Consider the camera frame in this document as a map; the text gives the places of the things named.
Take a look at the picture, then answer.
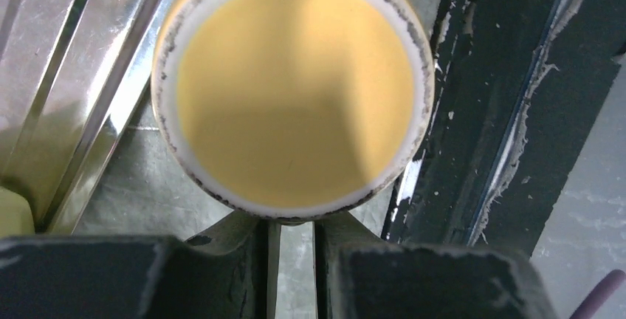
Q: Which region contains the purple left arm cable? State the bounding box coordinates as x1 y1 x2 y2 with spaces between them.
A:
567 268 626 319

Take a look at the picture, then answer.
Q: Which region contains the yellow mug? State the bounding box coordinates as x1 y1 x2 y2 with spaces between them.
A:
151 0 435 222

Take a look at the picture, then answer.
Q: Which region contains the steel serving tray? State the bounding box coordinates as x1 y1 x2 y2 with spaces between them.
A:
1 0 173 233

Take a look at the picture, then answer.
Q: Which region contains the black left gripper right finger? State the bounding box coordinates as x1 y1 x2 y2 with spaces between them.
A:
314 212 556 318

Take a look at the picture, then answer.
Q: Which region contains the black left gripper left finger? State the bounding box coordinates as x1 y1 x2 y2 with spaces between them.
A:
1 211 281 318

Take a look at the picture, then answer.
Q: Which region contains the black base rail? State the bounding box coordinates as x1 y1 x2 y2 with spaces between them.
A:
382 0 625 254

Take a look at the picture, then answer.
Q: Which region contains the lime green faceted mug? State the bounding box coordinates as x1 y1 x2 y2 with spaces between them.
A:
0 188 35 238

